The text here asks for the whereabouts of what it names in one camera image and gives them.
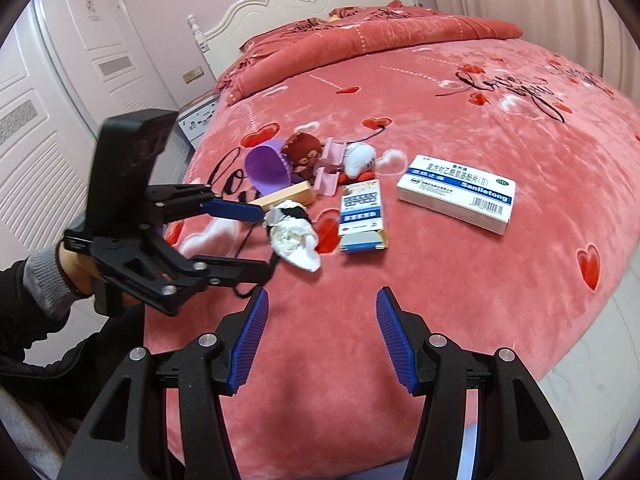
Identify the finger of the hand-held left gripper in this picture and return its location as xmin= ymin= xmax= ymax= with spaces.
xmin=171 ymin=255 xmax=274 ymax=292
xmin=144 ymin=183 xmax=267 ymax=224

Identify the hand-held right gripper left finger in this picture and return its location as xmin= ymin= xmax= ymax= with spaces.
xmin=56 ymin=286 xmax=270 ymax=480

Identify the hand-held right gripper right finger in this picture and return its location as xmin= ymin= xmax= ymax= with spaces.
xmin=375 ymin=286 xmax=586 ymax=480

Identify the purple silicone cup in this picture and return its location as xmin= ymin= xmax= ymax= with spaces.
xmin=245 ymin=140 xmax=293 ymax=198

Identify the white tissue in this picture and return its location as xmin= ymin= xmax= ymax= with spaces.
xmin=263 ymin=200 xmax=323 ymax=273

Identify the pink plastic clip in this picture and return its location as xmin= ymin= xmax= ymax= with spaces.
xmin=314 ymin=140 xmax=348 ymax=196

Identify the wooden block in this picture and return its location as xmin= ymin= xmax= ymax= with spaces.
xmin=247 ymin=181 xmax=316 ymax=209

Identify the brown plush toy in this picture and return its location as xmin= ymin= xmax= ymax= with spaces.
xmin=281 ymin=132 xmax=323 ymax=181

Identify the white nightstand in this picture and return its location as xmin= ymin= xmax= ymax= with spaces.
xmin=177 ymin=92 xmax=221 ymax=149

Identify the white panelled wardrobe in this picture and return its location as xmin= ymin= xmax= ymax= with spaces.
xmin=0 ymin=0 xmax=197 ymax=267

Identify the pink heart printed blanket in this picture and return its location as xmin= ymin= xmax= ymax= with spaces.
xmin=162 ymin=40 xmax=640 ymax=461

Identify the small blue white medicine box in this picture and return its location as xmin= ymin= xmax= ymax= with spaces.
xmin=337 ymin=179 xmax=390 ymax=253

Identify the white plush toy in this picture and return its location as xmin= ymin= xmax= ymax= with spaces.
xmin=340 ymin=142 xmax=378 ymax=184

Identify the large white medicine box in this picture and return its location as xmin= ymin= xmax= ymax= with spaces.
xmin=396 ymin=154 xmax=517 ymax=235

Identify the folded red quilt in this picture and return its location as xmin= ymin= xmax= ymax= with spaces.
xmin=215 ymin=0 xmax=523 ymax=106

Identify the red printed pillow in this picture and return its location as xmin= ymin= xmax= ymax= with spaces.
xmin=327 ymin=0 xmax=426 ymax=21

